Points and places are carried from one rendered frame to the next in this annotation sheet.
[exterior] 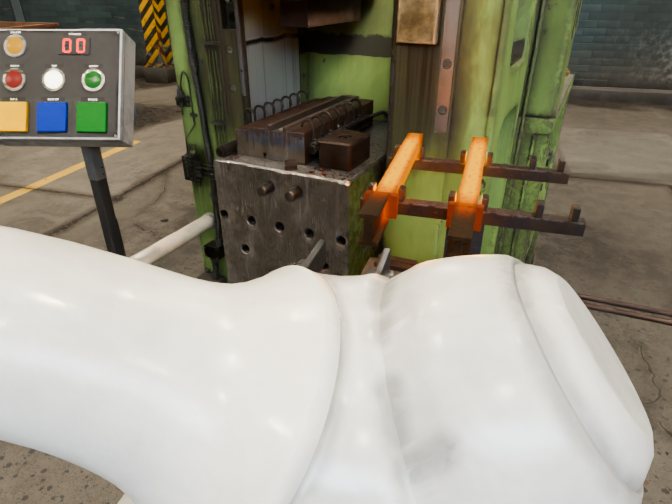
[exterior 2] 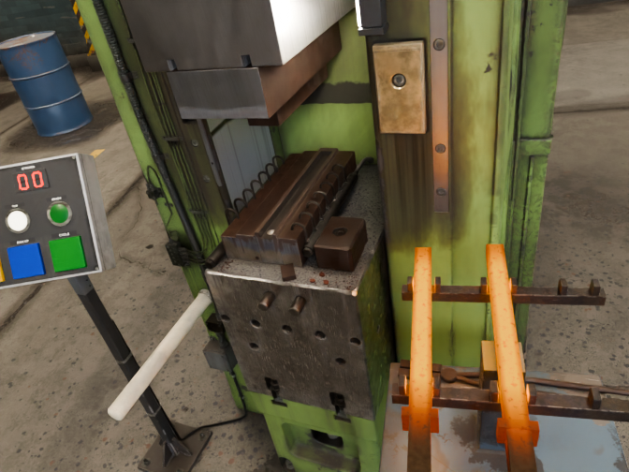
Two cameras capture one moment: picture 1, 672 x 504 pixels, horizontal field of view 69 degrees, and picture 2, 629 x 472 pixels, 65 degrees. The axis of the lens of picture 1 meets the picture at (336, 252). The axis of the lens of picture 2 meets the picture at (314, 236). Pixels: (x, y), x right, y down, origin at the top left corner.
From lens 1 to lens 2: 0.40 m
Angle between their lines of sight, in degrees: 6
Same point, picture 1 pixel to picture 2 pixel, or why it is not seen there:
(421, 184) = not seen: hidden behind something
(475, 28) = (468, 111)
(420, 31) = (406, 122)
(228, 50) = (194, 143)
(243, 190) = (241, 299)
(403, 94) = (395, 179)
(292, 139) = (285, 244)
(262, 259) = (273, 355)
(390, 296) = not seen: outside the picture
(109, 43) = (67, 170)
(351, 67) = (324, 115)
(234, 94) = (209, 184)
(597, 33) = not seen: outside the picture
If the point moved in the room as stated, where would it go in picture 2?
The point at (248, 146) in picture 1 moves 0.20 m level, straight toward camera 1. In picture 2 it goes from (238, 251) to (251, 304)
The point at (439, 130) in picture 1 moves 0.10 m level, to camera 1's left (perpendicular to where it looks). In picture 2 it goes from (440, 210) to (394, 218)
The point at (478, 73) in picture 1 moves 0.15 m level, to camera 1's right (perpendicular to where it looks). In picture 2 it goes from (476, 154) to (553, 140)
